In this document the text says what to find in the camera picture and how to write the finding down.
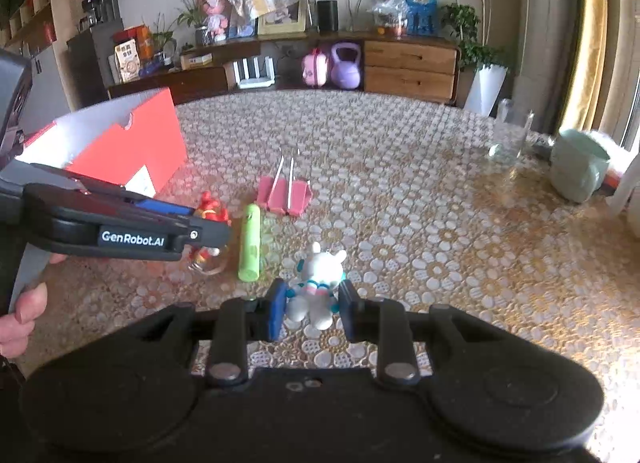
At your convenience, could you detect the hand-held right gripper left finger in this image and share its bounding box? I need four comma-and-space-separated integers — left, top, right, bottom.
130, 278, 288, 387

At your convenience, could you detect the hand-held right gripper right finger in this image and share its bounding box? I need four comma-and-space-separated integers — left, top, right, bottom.
337, 279, 501, 386

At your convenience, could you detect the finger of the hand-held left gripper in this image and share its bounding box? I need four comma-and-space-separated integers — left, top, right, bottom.
17, 159, 196, 218
185, 221, 232, 248

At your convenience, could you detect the red toy keychain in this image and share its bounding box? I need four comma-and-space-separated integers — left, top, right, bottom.
189, 192, 232, 275

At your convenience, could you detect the white rabbit figurine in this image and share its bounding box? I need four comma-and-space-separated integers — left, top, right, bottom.
285, 242, 349, 332

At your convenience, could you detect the red cardboard box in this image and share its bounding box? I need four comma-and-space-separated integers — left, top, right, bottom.
20, 88, 189, 197

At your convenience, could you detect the person's left hand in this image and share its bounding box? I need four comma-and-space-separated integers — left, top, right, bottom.
0, 253, 68, 359

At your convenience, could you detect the lime green tube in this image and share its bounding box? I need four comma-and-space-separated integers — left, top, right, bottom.
237, 203, 264, 282

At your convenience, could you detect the pink holder with metal sticks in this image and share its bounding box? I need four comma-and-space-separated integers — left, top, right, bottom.
257, 146, 314, 217

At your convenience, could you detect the white printed box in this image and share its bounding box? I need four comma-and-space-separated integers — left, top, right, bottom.
114, 40, 144, 84

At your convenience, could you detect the small cardboard box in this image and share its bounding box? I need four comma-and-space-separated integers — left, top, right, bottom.
180, 52, 214, 70

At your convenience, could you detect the black cabinet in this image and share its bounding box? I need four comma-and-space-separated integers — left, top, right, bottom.
66, 18, 126, 110

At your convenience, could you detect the white router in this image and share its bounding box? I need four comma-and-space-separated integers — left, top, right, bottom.
235, 56, 278, 90

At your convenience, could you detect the orange box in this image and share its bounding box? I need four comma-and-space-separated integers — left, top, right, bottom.
112, 26, 154, 60

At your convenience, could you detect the pink toy bag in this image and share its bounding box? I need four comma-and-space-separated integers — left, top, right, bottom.
301, 49, 331, 88

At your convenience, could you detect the small potted plant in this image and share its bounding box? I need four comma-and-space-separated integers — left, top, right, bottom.
177, 0, 211, 46

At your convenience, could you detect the pink doll figurine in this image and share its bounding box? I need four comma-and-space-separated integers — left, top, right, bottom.
200, 0, 234, 43

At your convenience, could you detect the black coffee machine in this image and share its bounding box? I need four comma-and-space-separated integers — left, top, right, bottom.
82, 0, 121, 30

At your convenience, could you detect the purple kettlebell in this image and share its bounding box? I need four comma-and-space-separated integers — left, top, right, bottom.
329, 42, 363, 90

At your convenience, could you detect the framed picture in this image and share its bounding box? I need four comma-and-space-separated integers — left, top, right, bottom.
257, 0, 307, 39

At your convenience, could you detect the clear drinking glass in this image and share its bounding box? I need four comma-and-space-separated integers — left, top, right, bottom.
489, 99, 535, 167

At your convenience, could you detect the black speaker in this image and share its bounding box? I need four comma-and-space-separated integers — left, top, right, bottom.
316, 0, 339, 34

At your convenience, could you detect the wooden sideboard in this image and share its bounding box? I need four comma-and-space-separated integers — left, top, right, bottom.
107, 30, 461, 107

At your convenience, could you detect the potted plant in white planter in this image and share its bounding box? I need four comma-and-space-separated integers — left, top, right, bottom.
425, 0, 511, 116

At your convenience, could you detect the mint green mug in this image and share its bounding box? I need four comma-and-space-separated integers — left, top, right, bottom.
550, 129, 612, 204

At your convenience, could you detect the clear plastic bag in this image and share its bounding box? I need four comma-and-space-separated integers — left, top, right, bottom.
369, 0, 408, 38

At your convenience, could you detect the white kettle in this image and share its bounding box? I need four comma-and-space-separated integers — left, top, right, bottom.
606, 153, 640, 240

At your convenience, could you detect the white plastic bag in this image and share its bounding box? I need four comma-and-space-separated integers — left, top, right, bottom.
590, 130, 632, 179

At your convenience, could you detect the yellow curtain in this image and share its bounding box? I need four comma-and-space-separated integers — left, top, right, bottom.
557, 0, 609, 134

